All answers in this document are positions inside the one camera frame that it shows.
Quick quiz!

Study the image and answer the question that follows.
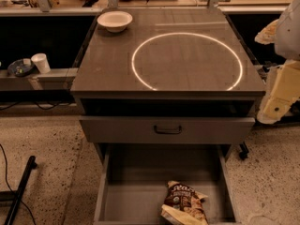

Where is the black drawer handle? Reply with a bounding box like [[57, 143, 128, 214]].
[[154, 126, 182, 135]]

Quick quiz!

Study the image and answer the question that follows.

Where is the brown chip bag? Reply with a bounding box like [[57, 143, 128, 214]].
[[161, 181, 208, 225]]

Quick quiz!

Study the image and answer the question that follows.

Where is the black floor cable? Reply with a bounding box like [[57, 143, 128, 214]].
[[0, 143, 38, 225]]

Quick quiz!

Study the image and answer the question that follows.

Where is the black caster wheel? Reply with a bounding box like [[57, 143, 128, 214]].
[[239, 142, 249, 160]]

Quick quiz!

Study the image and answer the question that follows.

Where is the grey drawer cabinet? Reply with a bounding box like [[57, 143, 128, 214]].
[[70, 7, 267, 161]]

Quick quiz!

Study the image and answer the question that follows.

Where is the black stand leg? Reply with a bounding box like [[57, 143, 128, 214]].
[[0, 156, 38, 225]]

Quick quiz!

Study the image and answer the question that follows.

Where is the open middle grey drawer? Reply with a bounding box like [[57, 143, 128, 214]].
[[93, 144, 241, 225]]

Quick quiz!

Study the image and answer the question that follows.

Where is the white paper cup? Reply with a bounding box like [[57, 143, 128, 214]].
[[31, 53, 51, 74]]

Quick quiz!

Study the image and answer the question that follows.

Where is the top grey drawer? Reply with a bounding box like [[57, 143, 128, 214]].
[[80, 116, 255, 144]]

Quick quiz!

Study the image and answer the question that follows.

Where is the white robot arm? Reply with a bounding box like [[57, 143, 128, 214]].
[[255, 0, 300, 124]]

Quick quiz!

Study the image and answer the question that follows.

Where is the white bowl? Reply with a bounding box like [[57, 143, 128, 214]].
[[97, 11, 133, 33]]

